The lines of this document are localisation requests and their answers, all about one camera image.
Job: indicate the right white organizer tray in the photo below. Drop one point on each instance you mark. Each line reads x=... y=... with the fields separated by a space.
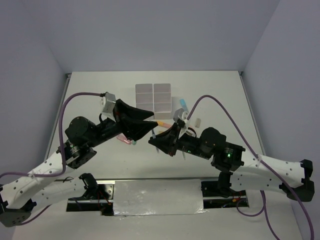
x=162 y=101

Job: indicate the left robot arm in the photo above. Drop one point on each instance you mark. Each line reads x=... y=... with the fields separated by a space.
x=50 y=182

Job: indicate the silver foil cover plate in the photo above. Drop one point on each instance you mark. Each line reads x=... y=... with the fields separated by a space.
x=158 y=197

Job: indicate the blue pen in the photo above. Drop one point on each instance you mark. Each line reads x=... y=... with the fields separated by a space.
x=154 y=137

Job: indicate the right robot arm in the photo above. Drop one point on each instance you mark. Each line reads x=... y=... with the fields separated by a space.
x=240 y=169

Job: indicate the blue highlighter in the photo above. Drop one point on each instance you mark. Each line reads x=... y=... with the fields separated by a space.
x=183 y=104

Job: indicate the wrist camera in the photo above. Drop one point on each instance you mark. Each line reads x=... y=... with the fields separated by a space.
x=108 y=102
x=181 y=118

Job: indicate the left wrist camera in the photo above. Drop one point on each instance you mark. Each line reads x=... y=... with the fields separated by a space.
x=108 y=102

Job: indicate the orange pink highlighter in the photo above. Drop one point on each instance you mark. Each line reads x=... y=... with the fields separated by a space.
x=163 y=124

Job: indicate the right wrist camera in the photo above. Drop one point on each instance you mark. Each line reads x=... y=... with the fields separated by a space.
x=181 y=118

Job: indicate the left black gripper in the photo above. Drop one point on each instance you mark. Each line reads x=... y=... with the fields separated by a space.
x=124 y=113

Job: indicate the beige eraser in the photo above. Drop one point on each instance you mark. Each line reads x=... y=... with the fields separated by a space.
x=197 y=123

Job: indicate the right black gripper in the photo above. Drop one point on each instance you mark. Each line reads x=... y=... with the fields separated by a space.
x=167 y=141

